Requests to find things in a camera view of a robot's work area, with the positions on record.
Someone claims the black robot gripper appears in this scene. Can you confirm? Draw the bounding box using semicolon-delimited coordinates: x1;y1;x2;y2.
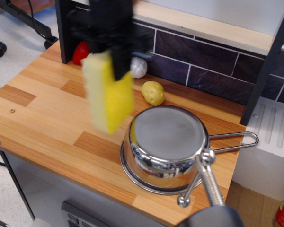
68;0;153;80

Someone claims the yellow sponge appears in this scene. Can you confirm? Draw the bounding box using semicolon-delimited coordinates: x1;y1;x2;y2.
81;51;134;134

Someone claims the stainless steel pot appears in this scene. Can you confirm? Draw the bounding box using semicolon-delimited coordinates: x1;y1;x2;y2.
120;105;259;195

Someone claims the white toy garlic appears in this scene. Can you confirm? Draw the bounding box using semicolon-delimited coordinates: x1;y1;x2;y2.
130;57;147;79

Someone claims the red toy pepper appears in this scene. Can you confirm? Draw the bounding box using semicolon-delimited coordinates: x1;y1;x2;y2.
72;41;91;65

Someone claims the yellow toy potato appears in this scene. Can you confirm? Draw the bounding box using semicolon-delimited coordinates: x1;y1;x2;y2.
142;81;165;105

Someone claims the light wooden shelf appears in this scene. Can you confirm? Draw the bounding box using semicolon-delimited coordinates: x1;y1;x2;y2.
133;0;275;56

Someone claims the black stand base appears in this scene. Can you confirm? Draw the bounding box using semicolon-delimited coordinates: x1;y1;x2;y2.
0;0;58;49

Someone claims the metal clamp screw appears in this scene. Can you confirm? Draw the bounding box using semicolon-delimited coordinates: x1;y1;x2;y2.
177;148;225;208

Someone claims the grey oven control panel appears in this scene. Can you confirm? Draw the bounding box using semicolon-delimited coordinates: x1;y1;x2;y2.
61;201;108;227

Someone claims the white toy sink drainer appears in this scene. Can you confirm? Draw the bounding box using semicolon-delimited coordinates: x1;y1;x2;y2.
232;97;284;201

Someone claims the black clamp body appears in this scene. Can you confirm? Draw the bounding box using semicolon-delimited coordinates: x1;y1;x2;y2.
177;205;244;227

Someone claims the black shelf post left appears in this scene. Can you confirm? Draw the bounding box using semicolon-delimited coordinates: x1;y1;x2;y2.
54;0;90;64

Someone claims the black shelf post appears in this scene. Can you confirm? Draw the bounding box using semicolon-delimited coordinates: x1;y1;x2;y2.
54;0;90;64
240;17;284;126

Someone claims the black shelf post right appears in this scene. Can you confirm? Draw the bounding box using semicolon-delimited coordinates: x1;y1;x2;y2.
240;17;284;126

